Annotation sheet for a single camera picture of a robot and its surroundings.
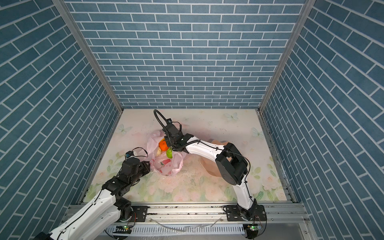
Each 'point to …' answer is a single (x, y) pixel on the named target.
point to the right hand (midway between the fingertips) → (169, 133)
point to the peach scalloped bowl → (210, 165)
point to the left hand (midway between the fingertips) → (150, 163)
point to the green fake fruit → (169, 152)
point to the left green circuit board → (125, 229)
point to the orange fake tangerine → (163, 145)
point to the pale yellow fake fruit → (159, 151)
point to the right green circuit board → (254, 227)
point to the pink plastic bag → (163, 165)
